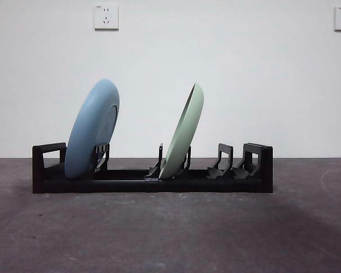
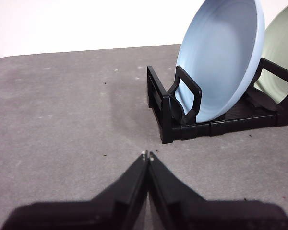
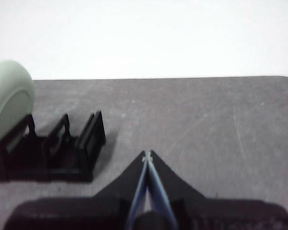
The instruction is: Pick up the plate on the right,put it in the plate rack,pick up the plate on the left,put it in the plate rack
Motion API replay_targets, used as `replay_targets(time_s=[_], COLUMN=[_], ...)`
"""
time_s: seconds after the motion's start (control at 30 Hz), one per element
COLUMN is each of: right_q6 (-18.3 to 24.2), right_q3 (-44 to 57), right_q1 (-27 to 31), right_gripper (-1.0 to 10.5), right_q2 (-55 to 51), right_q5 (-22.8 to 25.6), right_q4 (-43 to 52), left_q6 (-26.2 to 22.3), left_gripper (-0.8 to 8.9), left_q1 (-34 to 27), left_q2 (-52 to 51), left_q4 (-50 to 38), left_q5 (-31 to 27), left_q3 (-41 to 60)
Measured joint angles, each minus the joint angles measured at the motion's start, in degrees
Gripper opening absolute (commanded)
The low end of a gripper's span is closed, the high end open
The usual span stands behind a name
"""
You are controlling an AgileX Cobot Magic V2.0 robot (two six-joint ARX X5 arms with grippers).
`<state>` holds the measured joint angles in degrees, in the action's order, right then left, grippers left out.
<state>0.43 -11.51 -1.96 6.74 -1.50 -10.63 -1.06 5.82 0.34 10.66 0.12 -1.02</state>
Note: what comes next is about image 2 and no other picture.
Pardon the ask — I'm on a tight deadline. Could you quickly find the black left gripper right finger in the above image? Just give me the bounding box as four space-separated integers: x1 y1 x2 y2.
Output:
148 150 288 230

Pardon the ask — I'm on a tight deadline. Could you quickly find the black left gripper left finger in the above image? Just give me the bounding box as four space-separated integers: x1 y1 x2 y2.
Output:
1 150 149 230

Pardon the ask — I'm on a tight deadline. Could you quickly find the pale green plate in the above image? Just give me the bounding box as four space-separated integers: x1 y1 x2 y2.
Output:
253 0 288 112

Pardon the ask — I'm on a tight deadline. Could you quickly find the black plastic plate rack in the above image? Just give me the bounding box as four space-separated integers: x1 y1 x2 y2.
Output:
147 57 288 144

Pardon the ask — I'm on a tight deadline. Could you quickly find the light blue plate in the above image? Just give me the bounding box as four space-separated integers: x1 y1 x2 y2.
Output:
175 0 266 123

